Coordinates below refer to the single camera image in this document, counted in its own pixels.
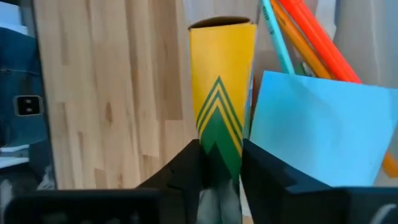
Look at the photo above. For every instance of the teal pencil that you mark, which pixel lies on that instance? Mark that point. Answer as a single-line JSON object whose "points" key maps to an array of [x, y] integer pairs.
{"points": [[276, 37]]}

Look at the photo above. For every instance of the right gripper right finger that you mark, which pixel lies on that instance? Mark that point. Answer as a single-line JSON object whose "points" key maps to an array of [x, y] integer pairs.
{"points": [[280, 199]]}

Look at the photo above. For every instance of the orange highlighter pen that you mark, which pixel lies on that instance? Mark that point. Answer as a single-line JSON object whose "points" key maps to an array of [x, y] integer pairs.
{"points": [[320, 40]]}

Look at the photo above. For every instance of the orange pencil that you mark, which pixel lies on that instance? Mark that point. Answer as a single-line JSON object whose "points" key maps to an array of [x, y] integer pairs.
{"points": [[298, 40]]}

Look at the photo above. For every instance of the blue sticky note pad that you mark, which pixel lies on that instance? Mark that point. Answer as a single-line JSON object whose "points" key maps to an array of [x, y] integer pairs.
{"points": [[320, 130]]}

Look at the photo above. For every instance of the dark marker box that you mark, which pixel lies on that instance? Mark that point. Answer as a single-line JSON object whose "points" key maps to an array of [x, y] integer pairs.
{"points": [[220, 62]]}

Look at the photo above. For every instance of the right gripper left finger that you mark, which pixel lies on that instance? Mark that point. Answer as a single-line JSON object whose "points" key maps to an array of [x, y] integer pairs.
{"points": [[183, 177]]}

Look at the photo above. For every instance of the blue plastic box lid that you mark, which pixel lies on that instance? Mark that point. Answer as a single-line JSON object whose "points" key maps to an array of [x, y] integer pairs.
{"points": [[18, 77]]}

